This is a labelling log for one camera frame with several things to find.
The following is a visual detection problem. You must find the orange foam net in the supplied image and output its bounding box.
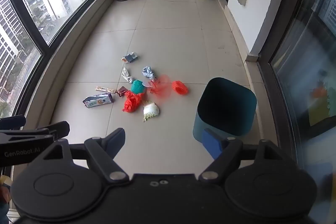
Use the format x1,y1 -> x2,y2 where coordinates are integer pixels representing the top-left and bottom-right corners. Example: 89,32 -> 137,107
172,80 -> 189,95

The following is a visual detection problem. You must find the crumpled blue white paper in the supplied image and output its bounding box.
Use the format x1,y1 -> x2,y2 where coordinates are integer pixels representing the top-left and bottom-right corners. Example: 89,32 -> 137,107
142,66 -> 157,81

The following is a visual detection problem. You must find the white foam net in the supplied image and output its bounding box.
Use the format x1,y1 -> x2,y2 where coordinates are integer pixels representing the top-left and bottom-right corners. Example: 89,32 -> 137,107
142,101 -> 160,123

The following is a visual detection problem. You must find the glass sliding door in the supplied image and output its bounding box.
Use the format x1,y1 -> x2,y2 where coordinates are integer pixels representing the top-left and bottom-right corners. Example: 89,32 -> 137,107
258,0 -> 336,169

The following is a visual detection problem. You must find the teal crumpled wrapper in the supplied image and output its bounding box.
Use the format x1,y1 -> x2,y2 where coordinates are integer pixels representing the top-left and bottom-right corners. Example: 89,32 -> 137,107
131,80 -> 146,94

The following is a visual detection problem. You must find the teal plastic bin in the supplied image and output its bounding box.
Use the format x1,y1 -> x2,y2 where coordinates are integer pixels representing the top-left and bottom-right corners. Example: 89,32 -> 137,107
192,77 -> 257,146

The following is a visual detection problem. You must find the red plastic bag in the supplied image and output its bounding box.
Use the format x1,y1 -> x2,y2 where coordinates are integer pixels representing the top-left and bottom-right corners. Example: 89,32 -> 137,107
122,91 -> 147,113

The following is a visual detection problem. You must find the blue white snack wrapper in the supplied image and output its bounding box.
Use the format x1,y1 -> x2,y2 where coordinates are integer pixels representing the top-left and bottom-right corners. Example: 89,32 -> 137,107
121,52 -> 139,64

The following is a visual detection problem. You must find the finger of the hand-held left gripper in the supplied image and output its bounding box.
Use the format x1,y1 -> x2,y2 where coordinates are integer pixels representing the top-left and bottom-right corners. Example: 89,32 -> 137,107
0,115 -> 27,131
22,121 -> 70,141

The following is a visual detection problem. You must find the red mesh bag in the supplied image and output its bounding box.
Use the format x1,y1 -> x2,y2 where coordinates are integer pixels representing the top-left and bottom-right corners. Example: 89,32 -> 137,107
148,74 -> 173,104

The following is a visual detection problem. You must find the large dark-framed window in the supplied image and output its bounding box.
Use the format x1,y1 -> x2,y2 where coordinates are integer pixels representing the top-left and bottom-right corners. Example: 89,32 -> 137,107
0,0 -> 124,119

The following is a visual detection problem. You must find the brown snack wrapper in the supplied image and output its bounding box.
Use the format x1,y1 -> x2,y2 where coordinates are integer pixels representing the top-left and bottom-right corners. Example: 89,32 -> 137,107
115,86 -> 128,98

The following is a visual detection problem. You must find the purple cookie box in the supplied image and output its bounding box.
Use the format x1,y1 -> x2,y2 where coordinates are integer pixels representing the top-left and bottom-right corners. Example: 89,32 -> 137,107
82,93 -> 114,109

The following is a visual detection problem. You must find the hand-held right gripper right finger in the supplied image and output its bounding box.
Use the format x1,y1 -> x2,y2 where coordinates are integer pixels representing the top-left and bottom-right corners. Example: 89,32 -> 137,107
198,128 -> 297,184

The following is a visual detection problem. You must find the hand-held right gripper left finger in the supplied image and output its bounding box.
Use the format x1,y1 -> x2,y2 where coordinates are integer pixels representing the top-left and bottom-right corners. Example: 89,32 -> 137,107
42,127 -> 131,184

